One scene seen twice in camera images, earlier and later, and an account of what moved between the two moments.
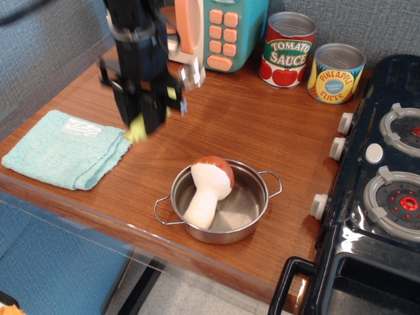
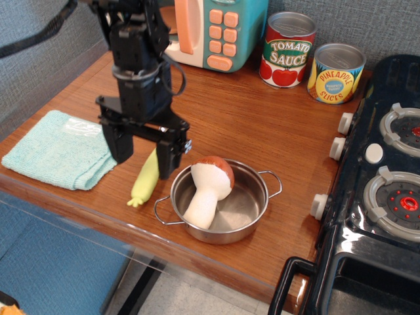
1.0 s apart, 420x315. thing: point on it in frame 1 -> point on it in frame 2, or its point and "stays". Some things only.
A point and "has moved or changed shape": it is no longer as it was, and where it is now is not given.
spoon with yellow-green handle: x=136 y=129 has moved or changed shape
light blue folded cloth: x=67 y=151 stays
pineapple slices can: x=335 y=73 stays
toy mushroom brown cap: x=213 y=179 stays
